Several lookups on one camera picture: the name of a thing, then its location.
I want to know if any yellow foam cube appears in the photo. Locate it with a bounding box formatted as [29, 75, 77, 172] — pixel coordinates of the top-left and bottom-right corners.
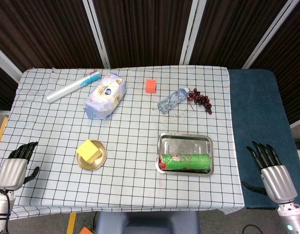
[76, 139, 103, 163]

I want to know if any orange foam cube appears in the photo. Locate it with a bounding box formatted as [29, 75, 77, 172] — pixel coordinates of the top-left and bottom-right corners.
[145, 78, 157, 94]

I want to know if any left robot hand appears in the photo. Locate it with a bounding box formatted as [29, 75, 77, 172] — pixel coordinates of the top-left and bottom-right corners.
[0, 141, 40, 191]

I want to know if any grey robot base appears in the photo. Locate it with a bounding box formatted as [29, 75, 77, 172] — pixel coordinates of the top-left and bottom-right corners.
[95, 211, 200, 234]

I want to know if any dark red grape bunch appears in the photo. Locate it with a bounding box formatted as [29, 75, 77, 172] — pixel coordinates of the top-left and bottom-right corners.
[187, 88, 213, 115]

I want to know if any green chips can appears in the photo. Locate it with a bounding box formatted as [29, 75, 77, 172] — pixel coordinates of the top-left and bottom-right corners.
[157, 153, 212, 172]

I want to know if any plastic wrap roll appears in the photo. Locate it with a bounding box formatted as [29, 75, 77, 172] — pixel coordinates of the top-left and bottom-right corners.
[46, 70, 101, 103]

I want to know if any white blue food bag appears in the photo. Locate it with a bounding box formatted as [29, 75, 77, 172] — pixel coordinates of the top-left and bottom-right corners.
[83, 71, 127, 120]

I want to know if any checkered tablecloth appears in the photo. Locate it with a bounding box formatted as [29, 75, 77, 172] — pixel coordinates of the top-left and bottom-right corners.
[0, 67, 245, 221]

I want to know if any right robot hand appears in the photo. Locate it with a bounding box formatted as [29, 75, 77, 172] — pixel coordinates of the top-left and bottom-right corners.
[241, 140, 298, 204]

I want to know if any clear plastic water bottle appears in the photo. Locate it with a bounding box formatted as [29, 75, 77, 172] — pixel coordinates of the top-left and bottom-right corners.
[157, 87, 190, 115]

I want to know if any dark folding partition screen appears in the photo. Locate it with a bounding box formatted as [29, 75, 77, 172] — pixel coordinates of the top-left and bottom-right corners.
[0, 0, 300, 129]

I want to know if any round metal plate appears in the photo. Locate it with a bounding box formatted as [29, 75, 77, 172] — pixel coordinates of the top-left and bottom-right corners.
[76, 140, 107, 171]

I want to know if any rectangular steel tray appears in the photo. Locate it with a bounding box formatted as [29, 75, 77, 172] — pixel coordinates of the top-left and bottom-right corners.
[156, 133, 215, 175]

